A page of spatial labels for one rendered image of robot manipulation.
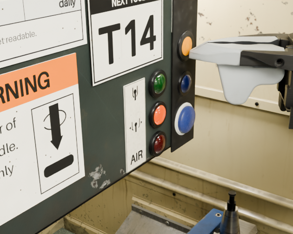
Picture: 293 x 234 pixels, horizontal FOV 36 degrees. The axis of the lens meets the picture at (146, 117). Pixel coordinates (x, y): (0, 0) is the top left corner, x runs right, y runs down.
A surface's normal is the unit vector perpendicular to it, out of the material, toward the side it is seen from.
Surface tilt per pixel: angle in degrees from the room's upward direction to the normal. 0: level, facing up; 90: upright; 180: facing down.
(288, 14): 90
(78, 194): 90
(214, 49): 42
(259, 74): 90
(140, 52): 90
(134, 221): 24
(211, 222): 0
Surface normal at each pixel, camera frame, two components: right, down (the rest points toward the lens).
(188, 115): 0.79, 0.18
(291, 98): -0.11, 0.38
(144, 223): -0.26, -0.71
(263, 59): -0.49, 0.34
